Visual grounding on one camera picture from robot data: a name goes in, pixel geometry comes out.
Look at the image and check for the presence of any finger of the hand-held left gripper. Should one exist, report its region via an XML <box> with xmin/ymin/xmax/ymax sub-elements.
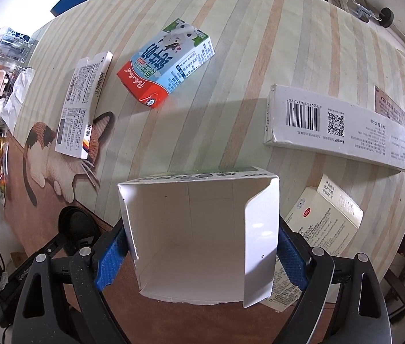
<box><xmin>0</xmin><ymin>232</ymin><xmax>75</xmax><ymax>304</ymax></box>

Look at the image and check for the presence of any blue label water bottle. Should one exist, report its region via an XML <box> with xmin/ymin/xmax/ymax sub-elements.
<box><xmin>0</xmin><ymin>27</ymin><xmax>40</xmax><ymax>61</ymax></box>

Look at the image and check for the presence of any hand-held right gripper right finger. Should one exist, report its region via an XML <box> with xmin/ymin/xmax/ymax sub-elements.
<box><xmin>274</xmin><ymin>217</ymin><xmax>393</xmax><ymax>344</ymax></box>

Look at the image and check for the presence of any striped table mat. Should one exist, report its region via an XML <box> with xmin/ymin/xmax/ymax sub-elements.
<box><xmin>11</xmin><ymin>0</ymin><xmax>405</xmax><ymax>287</ymax></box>

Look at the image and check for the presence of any long white box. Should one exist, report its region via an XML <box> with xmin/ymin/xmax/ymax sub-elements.
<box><xmin>263</xmin><ymin>84</ymin><xmax>405</xmax><ymax>175</ymax></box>

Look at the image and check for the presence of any flat white medicine box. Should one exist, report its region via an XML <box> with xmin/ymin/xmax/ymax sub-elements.
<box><xmin>55</xmin><ymin>52</ymin><xmax>113</xmax><ymax>160</ymax></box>

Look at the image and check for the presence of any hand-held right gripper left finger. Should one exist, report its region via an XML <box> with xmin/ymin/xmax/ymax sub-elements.
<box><xmin>11</xmin><ymin>218</ymin><xmax>131</xmax><ymax>344</ymax></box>

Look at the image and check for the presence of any cream medicine box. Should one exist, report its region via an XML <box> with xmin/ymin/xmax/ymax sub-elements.
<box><xmin>260</xmin><ymin>186</ymin><xmax>364</xmax><ymax>312</ymax></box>

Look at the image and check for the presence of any brown cat print table mat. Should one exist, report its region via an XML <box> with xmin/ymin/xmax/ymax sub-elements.
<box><xmin>3</xmin><ymin>111</ymin><xmax>296</xmax><ymax>344</ymax></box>

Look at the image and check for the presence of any white green box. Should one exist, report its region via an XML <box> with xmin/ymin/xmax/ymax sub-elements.
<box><xmin>117</xmin><ymin>167</ymin><xmax>281</xmax><ymax>309</ymax></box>

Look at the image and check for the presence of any white plastic bag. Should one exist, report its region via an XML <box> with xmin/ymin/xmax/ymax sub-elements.
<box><xmin>3</xmin><ymin>67</ymin><xmax>36</xmax><ymax>130</ymax></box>

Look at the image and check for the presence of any red blue milk carton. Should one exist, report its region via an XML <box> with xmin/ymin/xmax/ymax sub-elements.
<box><xmin>116</xmin><ymin>19</ymin><xmax>215</xmax><ymax>109</ymax></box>

